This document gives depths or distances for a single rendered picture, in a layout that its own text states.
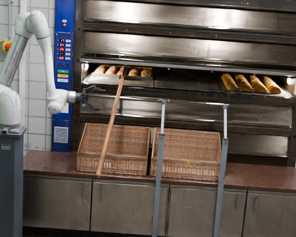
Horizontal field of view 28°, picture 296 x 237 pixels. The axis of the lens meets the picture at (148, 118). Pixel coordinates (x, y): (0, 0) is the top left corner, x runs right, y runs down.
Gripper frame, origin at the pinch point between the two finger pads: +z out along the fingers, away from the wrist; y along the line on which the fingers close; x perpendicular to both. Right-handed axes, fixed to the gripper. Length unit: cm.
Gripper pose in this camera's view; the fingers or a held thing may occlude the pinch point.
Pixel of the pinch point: (103, 99)
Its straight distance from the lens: 436.1
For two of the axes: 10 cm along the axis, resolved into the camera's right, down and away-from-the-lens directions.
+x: -0.4, 2.4, -9.7
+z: 10.0, 0.8, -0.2
